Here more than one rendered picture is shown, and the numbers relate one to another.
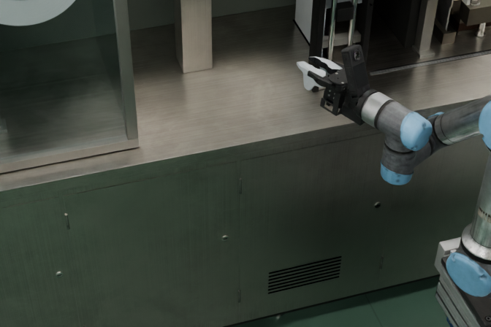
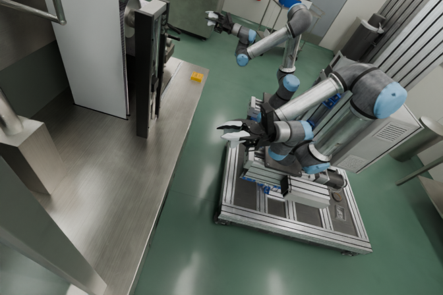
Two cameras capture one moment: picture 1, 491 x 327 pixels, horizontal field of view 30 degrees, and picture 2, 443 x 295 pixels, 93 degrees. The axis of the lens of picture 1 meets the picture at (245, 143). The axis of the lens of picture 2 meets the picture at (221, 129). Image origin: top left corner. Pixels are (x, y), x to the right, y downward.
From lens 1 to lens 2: 1.92 m
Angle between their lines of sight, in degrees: 57
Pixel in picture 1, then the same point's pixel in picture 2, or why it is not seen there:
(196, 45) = (51, 170)
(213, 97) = (100, 191)
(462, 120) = (302, 110)
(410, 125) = (308, 128)
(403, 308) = (177, 180)
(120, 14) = (66, 259)
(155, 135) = (104, 260)
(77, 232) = not seen: outside the picture
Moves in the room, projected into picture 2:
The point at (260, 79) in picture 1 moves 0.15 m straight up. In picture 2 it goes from (109, 153) to (105, 130)
